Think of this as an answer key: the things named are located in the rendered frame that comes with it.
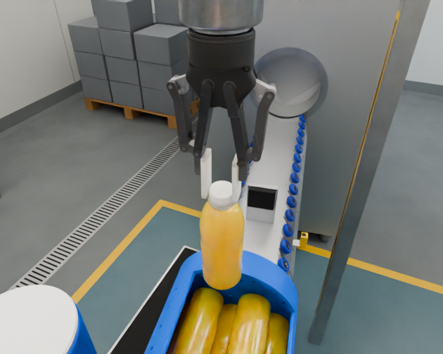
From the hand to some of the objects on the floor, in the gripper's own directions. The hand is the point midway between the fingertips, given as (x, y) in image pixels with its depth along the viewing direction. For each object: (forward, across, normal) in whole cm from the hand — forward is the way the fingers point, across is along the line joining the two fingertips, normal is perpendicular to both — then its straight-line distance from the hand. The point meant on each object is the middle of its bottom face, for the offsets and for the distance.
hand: (221, 177), depth 50 cm
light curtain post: (+150, -33, -70) cm, 169 cm away
